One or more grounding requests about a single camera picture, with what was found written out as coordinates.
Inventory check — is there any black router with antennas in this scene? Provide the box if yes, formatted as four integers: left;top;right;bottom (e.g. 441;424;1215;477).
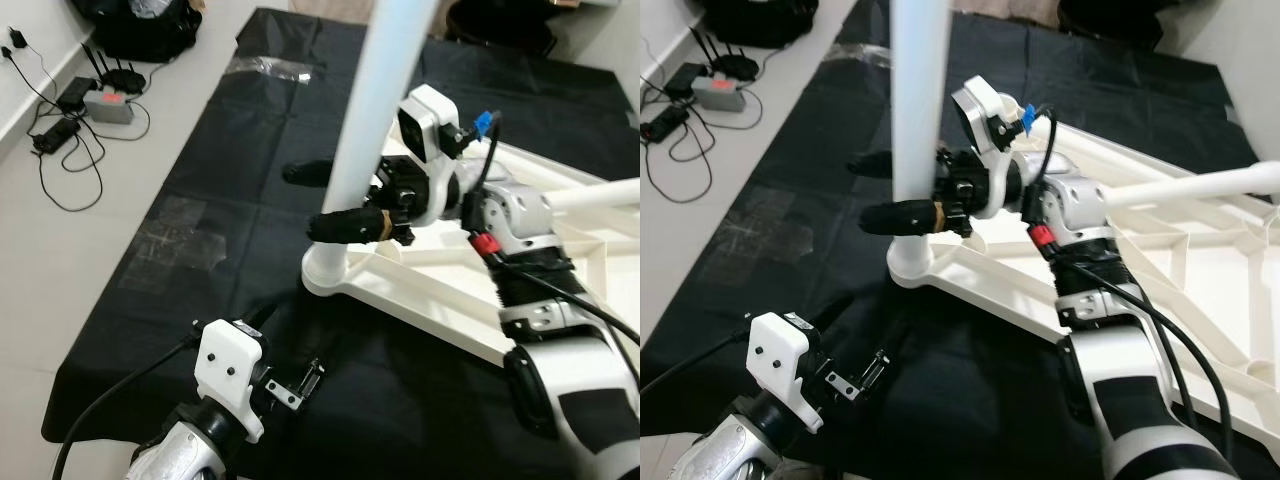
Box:
695;30;761;81
85;45;146;96

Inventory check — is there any black tablecloth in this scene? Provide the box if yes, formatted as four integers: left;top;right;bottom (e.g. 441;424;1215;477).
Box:
640;0;1280;480
40;8;640;480

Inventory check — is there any open black suitcase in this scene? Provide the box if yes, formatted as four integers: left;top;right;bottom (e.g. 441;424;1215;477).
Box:
700;0;821;49
70;0;201;63

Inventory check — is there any clear tape patch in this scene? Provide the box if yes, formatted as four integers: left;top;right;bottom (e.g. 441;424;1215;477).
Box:
120;195;233;293
700;185;813;286

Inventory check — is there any black power strip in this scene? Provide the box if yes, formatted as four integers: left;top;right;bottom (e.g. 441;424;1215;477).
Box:
30;118;81;156
640;105;691;141

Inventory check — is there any beige cloth covered bench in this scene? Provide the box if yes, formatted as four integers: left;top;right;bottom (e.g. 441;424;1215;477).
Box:
290;0;379;23
950;0;1061;13

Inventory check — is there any clear plastic wrapper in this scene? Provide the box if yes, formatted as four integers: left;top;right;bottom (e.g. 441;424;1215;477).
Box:
820;45;891;69
228;55;323;86

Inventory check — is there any white plastic table leg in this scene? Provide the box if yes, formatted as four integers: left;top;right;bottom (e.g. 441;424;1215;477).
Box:
302;0;441;296
545;178;640;213
888;0;951;286
1105;163;1280;209

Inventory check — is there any white plastic table top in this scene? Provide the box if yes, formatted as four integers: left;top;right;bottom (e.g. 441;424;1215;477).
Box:
300;140;640;366
888;120;1280;441

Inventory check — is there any grey box with red button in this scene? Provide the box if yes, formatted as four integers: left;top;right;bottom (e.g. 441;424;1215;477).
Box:
690;75;746;113
85;88;136;126

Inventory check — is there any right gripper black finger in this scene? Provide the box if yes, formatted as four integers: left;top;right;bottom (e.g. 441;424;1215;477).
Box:
850;152;896;181
860;198;949;238
283;160;336;188
305;207;393;244

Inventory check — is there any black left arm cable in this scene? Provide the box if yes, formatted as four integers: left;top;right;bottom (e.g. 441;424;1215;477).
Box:
50;335;206;480
640;325;756;396

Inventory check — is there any black charger brick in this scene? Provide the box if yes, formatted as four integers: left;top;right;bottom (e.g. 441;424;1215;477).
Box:
55;78;96;113
665;62;706;99

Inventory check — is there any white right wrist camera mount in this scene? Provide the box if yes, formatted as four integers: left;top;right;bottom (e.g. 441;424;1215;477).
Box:
398;85;463;226
950;78;1026;216

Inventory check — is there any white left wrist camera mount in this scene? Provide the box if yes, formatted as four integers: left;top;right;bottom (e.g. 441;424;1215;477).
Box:
748;312;823;433
195;320;266;443

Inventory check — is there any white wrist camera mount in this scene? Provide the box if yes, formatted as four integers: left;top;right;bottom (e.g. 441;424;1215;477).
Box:
748;312;823;433
195;320;266;443
398;85;463;226
950;78;1026;216

